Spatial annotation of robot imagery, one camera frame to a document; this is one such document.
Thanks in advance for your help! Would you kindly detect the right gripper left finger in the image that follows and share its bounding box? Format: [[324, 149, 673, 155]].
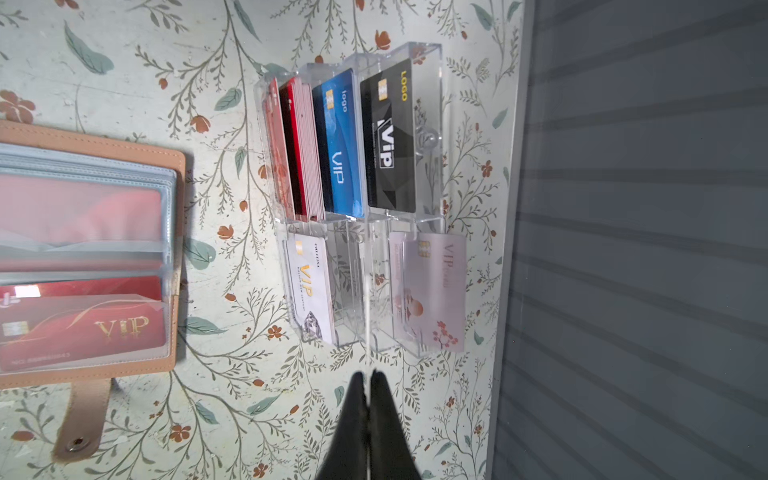
[[316, 372, 369, 480]]

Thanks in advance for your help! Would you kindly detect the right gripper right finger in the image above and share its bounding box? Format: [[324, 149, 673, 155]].
[[369, 370, 421, 480]]

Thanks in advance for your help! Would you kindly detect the clear acrylic card display stand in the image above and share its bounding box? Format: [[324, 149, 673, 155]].
[[256, 42, 467, 356]]

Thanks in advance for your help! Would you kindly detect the pink leather card wallet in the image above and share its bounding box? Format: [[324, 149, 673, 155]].
[[1, 121, 186, 463]]

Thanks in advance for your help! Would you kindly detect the pink VIP card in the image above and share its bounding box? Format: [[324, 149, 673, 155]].
[[389, 232, 467, 352]]

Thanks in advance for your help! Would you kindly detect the white VIP diamond card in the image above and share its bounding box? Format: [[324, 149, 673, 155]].
[[286, 233, 335, 344]]

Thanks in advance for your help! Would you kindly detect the black VIP card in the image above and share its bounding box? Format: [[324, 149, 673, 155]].
[[360, 60, 416, 213]]

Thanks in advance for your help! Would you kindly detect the blue VIP card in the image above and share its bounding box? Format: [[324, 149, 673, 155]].
[[312, 69, 364, 218]]

